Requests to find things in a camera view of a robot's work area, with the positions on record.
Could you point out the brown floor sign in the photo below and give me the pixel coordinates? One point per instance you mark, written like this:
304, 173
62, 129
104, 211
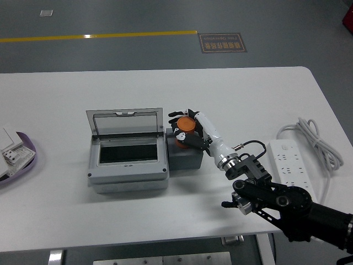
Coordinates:
222, 43

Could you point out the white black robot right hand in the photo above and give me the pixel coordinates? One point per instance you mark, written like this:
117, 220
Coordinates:
213, 132

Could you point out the yellow floor tape line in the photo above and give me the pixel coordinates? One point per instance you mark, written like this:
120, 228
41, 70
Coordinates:
110, 35

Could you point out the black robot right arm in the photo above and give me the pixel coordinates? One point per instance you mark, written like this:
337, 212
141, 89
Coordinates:
292, 198

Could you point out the grey cube with round hole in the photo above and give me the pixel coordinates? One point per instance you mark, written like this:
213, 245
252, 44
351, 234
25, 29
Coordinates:
184, 161

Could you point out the purple tray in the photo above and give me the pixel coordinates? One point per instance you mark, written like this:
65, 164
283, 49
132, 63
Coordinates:
29, 142

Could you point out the metal table bracket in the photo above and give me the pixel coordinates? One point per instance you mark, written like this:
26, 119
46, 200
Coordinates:
233, 240

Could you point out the orange cylinder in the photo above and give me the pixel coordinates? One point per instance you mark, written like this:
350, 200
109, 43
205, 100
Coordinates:
185, 124

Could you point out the grey table leg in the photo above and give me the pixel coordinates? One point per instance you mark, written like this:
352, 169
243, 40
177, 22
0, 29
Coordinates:
266, 251
55, 258

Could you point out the white blank switch panel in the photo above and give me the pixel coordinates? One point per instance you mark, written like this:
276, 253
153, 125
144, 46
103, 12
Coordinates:
6, 139

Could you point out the metal base plate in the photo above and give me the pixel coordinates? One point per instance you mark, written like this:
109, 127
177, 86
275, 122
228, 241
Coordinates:
162, 259

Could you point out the grey box with clear lid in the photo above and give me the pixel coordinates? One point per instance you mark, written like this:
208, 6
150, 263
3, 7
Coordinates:
127, 176

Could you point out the small silver floor plate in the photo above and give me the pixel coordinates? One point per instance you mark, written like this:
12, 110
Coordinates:
46, 13

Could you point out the white plastic frame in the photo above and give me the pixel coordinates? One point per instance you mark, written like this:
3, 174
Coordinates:
24, 154

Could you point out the red object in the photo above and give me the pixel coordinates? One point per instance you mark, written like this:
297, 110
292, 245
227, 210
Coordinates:
348, 16

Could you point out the white socket module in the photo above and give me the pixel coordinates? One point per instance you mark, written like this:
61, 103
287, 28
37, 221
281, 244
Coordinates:
9, 156

